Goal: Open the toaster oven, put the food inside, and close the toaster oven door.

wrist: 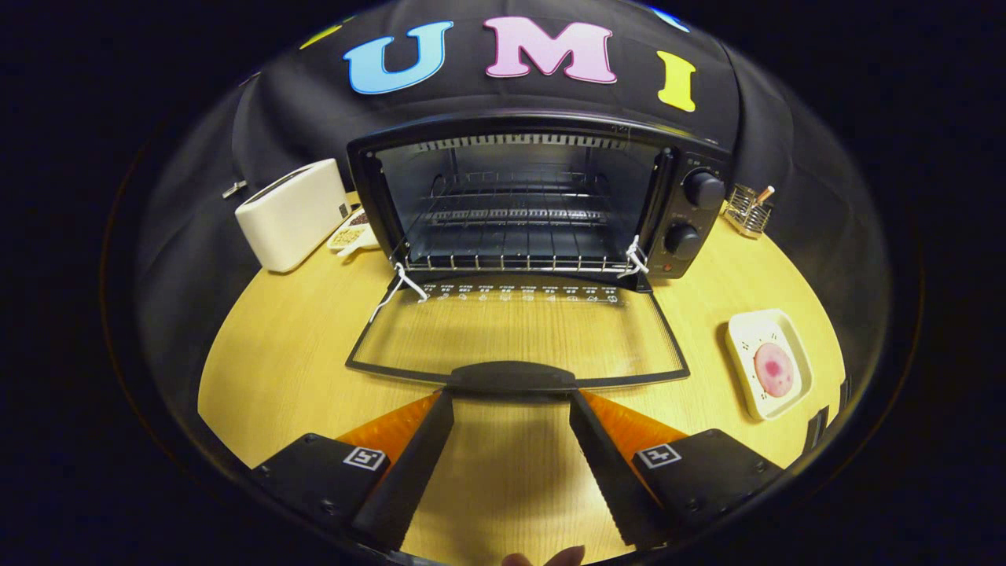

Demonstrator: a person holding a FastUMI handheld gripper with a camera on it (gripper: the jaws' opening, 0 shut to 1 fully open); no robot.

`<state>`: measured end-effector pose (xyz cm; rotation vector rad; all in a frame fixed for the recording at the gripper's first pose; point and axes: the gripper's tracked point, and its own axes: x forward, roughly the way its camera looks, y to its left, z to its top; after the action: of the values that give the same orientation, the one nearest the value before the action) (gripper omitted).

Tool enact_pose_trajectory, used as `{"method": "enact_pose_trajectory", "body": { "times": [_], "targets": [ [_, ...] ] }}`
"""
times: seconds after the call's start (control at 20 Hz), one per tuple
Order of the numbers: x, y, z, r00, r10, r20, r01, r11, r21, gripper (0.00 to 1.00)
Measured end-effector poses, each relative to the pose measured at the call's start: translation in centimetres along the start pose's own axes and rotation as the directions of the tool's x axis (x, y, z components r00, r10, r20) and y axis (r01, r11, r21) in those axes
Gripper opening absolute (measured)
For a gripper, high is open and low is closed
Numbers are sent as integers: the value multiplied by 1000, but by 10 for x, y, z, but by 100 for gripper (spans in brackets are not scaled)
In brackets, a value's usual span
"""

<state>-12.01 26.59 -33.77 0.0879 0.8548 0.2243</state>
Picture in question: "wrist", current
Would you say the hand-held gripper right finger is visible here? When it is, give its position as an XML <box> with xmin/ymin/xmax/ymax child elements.
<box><xmin>570</xmin><ymin>389</ymin><xmax>787</xmax><ymax>551</ymax></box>

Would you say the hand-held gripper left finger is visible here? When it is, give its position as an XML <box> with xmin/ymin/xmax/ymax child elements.
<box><xmin>250</xmin><ymin>389</ymin><xmax>457</xmax><ymax>553</ymax></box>

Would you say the pink ham slice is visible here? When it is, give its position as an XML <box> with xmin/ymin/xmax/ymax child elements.
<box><xmin>753</xmin><ymin>342</ymin><xmax>795</xmax><ymax>398</ymax></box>

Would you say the cream square plate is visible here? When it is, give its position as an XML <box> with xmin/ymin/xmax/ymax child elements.
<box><xmin>725</xmin><ymin>308</ymin><xmax>814</xmax><ymax>421</ymax></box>

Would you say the black toaster oven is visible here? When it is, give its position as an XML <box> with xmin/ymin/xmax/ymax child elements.
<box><xmin>346</xmin><ymin>110</ymin><xmax>733</xmax><ymax>398</ymax></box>

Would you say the white pop-up toaster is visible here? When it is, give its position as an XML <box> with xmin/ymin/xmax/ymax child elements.
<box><xmin>234</xmin><ymin>159</ymin><xmax>352</xmax><ymax>274</ymax></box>

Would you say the small dish with snacks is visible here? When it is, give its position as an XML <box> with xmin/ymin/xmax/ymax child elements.
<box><xmin>327</xmin><ymin>208</ymin><xmax>382</xmax><ymax>256</ymax></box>

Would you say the white string loop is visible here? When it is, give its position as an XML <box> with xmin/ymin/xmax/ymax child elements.
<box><xmin>369</xmin><ymin>262</ymin><xmax>429</xmax><ymax>323</ymax></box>
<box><xmin>617</xmin><ymin>234</ymin><xmax>652</xmax><ymax>280</ymax></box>

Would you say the metal wire holder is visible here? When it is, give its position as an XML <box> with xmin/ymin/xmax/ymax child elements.
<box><xmin>723</xmin><ymin>185</ymin><xmax>775</xmax><ymax>239</ymax></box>

